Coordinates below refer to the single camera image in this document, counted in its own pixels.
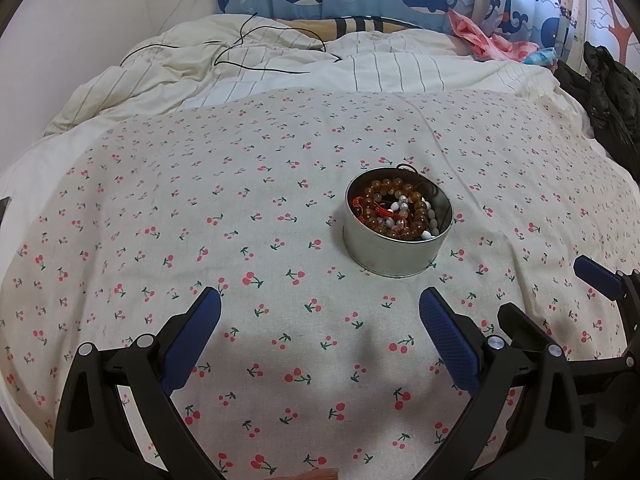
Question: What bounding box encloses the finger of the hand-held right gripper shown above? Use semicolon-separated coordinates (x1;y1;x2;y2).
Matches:
497;301;568;361
573;255;640;311

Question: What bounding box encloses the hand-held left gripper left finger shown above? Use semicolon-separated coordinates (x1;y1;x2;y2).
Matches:
52;287;223;480

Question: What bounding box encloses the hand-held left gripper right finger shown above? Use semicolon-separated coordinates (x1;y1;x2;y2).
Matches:
415;287;586;480

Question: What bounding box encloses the round metal tin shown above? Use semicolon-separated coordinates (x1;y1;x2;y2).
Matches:
341;166;453;278

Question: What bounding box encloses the white pearl bead bracelet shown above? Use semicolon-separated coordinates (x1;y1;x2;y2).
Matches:
387;194;442;241

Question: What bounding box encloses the cherry print bed sheet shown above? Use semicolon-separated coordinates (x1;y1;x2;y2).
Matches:
0;87;640;480

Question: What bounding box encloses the black jacket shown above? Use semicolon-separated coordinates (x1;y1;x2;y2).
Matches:
552;41;640;181

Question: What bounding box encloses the light blue cloth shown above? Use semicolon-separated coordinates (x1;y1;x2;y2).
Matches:
524;47;559;67

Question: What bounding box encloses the white bed sheet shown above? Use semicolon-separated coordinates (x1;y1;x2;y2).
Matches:
0;120;116;411

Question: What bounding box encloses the pink cloth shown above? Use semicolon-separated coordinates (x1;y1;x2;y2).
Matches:
447;7;541;64

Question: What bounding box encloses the white striped duvet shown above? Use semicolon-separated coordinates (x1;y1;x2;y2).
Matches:
42;14;581;138

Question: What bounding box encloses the tan black striped pillow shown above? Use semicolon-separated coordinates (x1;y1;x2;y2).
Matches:
275;16;426;42

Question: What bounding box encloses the red string bracelet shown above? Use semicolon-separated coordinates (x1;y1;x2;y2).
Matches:
352;197;398;219

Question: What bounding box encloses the amber bead bracelet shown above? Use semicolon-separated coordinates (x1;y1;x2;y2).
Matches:
356;177;441;242

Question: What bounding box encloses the black cable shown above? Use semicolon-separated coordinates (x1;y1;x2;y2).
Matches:
120;12;344;75

